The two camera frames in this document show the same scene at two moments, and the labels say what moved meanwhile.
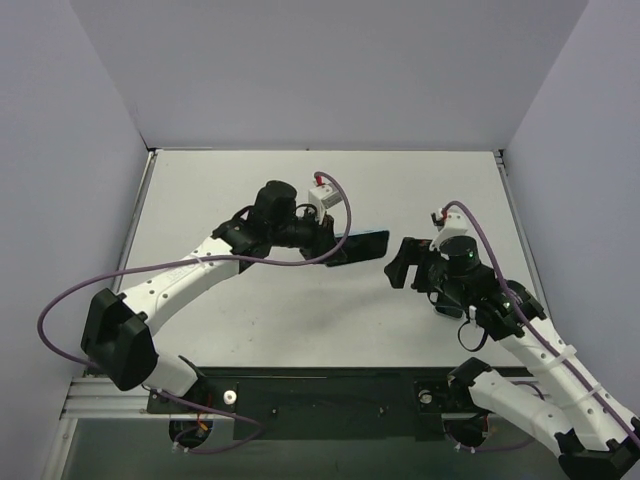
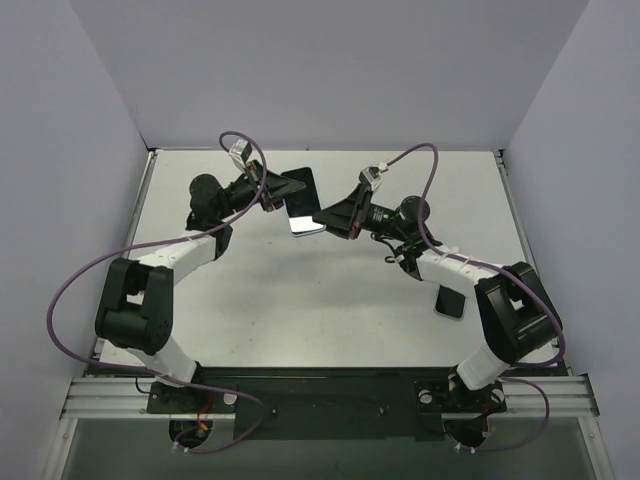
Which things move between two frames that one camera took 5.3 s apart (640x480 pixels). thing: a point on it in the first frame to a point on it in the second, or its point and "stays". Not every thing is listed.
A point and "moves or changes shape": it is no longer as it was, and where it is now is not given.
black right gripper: x=420 y=265 to x=357 y=213
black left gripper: x=322 y=240 to x=267 y=190
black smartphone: x=359 y=247 moves or changes shape
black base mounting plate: x=321 y=403 stays
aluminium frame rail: x=101 y=398 stays
